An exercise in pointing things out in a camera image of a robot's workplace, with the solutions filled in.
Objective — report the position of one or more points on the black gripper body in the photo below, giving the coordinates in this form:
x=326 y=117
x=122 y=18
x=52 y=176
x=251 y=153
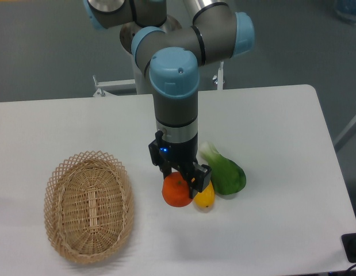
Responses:
x=177 y=153

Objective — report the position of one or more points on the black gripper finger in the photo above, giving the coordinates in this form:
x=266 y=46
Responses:
x=158 y=160
x=196 y=175

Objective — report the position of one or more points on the orange fruit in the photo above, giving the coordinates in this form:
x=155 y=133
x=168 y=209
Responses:
x=175 y=190

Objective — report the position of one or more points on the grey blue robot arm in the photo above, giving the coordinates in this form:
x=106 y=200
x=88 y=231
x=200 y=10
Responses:
x=169 y=63

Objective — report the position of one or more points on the yellow lemon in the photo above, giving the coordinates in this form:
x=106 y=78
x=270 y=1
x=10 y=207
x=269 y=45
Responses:
x=206 y=198

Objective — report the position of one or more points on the green bok choy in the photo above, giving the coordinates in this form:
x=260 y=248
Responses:
x=227 y=177

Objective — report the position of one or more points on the woven wicker basket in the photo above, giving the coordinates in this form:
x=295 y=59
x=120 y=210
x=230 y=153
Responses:
x=89 y=207

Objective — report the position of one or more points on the blue object in corner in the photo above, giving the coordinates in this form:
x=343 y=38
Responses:
x=346 y=10

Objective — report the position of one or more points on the white frame at right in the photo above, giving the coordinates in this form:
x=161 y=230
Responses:
x=345 y=135

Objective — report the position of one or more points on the black device with cable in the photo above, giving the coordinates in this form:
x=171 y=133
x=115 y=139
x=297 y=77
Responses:
x=349 y=245

